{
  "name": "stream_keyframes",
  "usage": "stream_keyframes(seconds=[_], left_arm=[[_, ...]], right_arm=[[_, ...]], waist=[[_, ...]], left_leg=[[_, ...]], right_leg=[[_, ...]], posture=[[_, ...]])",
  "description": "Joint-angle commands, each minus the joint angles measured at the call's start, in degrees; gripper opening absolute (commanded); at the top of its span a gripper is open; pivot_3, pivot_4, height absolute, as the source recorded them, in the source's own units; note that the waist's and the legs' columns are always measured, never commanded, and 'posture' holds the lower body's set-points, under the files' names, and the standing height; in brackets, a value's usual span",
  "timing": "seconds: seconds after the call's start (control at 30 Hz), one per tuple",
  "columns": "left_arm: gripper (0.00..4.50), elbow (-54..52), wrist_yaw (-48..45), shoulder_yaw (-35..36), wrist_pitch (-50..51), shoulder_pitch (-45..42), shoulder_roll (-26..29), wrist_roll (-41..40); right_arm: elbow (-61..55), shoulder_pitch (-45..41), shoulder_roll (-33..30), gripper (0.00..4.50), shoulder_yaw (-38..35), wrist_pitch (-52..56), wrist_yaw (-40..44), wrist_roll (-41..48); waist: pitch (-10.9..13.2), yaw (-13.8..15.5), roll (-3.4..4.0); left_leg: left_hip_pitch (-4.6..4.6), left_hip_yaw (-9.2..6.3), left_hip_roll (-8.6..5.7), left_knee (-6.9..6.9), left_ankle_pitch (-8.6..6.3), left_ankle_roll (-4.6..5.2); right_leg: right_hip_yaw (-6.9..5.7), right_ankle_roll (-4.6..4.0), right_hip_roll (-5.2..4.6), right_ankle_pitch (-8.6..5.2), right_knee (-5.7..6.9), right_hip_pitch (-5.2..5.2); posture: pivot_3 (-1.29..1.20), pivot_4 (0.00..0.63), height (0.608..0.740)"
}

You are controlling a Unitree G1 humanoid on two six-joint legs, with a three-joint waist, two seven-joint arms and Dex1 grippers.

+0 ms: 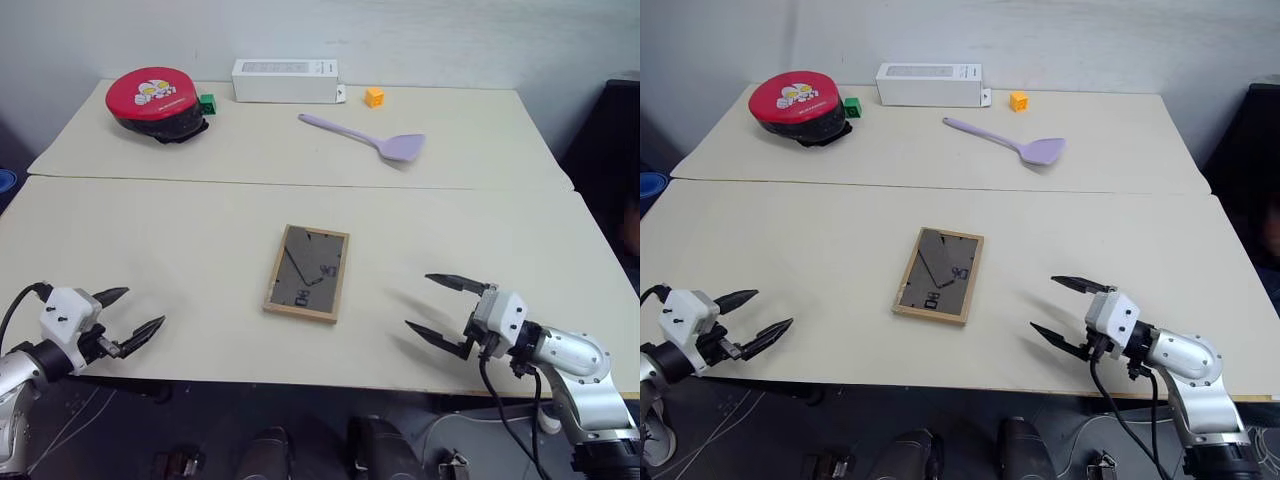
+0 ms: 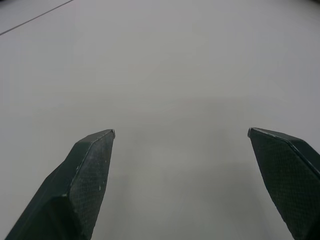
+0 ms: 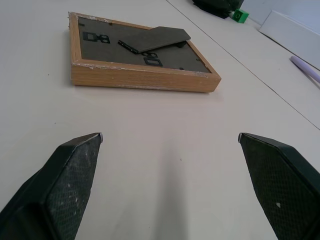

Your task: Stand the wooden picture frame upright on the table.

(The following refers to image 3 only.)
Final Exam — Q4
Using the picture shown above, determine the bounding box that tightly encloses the black object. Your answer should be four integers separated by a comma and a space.
191, 0, 245, 20

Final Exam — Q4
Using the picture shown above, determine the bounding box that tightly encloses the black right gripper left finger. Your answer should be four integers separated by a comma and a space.
0, 132, 104, 240

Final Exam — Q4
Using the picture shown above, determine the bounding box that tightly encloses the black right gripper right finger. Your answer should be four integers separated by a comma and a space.
237, 132, 320, 240

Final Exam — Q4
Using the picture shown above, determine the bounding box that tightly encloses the green toy block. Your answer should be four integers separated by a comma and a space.
231, 8, 250, 24

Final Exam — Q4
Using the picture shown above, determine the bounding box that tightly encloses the white flat box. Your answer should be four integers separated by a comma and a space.
258, 10, 320, 71

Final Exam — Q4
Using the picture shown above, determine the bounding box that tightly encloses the wooden picture frame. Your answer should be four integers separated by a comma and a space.
67, 11, 222, 94

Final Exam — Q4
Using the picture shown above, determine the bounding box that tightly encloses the lavender pen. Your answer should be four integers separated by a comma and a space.
289, 55, 320, 89

